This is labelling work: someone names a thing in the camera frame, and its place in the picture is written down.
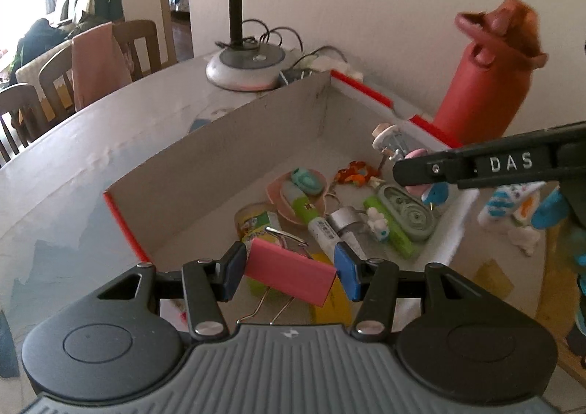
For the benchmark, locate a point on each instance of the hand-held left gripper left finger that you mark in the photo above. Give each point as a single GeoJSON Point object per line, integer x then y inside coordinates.
{"type": "Point", "coordinates": [233, 267]}

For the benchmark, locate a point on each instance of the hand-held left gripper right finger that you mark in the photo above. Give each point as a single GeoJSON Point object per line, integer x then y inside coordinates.
{"type": "Point", "coordinates": [348, 274]}

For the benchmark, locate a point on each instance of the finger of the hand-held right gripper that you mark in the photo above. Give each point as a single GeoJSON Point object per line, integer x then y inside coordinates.
{"type": "Point", "coordinates": [439, 169]}

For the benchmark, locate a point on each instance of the pink doll toy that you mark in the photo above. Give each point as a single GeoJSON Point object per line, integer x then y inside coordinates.
{"type": "Point", "coordinates": [430, 194]}

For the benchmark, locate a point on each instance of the yellow block eraser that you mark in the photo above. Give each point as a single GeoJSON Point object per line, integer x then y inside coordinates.
{"type": "Point", "coordinates": [332, 304]}

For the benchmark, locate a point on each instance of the small green labelled jar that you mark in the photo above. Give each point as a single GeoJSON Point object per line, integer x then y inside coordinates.
{"type": "Point", "coordinates": [252, 222]}

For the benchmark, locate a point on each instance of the small silver capped bottle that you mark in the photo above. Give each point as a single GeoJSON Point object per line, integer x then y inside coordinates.
{"type": "Point", "coordinates": [345, 222]}

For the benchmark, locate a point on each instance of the grey green correction tape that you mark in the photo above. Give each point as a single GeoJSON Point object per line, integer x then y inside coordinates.
{"type": "Point", "coordinates": [407, 212]}

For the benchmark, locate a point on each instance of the pink binder clip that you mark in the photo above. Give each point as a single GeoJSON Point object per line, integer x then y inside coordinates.
{"type": "Point", "coordinates": [293, 267]}

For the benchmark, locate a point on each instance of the white rabbit figure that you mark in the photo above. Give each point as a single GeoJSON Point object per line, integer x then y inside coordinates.
{"type": "Point", "coordinates": [377, 224]}

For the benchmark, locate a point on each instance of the lime green stick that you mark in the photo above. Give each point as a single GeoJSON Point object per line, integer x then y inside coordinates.
{"type": "Point", "coordinates": [389, 231]}

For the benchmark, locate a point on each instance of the green white tube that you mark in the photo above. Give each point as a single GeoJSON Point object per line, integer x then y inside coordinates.
{"type": "Point", "coordinates": [311, 217]}

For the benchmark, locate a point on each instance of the pink heart dish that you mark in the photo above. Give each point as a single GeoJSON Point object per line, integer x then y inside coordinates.
{"type": "Point", "coordinates": [281, 203]}

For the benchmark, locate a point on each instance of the teal round tape dispenser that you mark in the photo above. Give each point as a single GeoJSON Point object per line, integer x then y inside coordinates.
{"type": "Point", "coordinates": [307, 181]}

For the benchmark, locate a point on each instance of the red cardboard box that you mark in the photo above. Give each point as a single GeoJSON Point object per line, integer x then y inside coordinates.
{"type": "Point", "coordinates": [256, 153]}

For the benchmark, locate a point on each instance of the person's right hand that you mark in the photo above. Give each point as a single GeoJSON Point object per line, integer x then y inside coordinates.
{"type": "Point", "coordinates": [577, 244]}

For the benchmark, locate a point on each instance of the red water bottle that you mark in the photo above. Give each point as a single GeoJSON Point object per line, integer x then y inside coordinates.
{"type": "Point", "coordinates": [480, 93]}

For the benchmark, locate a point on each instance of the yellow sticky note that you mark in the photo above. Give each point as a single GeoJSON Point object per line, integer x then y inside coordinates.
{"type": "Point", "coordinates": [492, 279]}

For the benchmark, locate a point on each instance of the white power strip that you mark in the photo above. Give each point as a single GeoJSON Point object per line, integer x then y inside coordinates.
{"type": "Point", "coordinates": [334, 64]}

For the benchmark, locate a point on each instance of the light wooden board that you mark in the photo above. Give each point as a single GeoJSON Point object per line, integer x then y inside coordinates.
{"type": "Point", "coordinates": [567, 368]}

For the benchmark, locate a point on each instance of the grey desk lamp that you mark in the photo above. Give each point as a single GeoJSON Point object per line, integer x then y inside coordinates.
{"type": "Point", "coordinates": [242, 71]}

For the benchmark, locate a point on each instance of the wooden chair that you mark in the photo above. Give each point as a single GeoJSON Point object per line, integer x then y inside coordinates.
{"type": "Point", "coordinates": [57, 84]}
{"type": "Point", "coordinates": [18, 116]}
{"type": "Point", "coordinates": [142, 48]}

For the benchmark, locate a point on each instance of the sofa with clothes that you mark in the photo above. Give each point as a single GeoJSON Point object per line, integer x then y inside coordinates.
{"type": "Point", "coordinates": [68, 16]}

